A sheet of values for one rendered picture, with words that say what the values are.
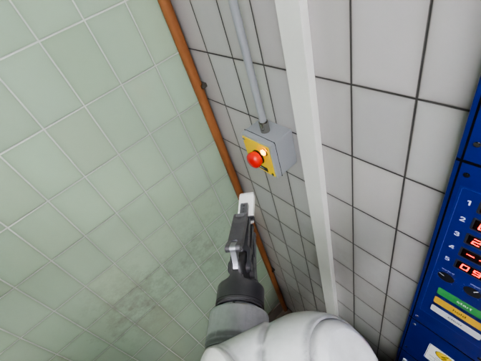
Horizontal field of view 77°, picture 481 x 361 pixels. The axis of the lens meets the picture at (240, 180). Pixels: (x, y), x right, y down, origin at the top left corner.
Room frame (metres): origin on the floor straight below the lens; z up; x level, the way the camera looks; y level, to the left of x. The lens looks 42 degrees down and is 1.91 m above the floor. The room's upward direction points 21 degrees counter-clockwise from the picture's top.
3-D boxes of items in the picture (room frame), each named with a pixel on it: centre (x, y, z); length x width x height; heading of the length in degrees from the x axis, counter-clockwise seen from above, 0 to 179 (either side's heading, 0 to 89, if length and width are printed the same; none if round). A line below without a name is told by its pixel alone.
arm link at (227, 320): (0.19, 0.08, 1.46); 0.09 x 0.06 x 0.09; 72
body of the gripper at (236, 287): (0.26, 0.06, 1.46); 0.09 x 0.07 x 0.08; 162
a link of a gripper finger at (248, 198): (0.41, 0.01, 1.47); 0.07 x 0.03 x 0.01; 162
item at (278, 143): (0.56, -0.09, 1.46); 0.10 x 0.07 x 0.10; 27
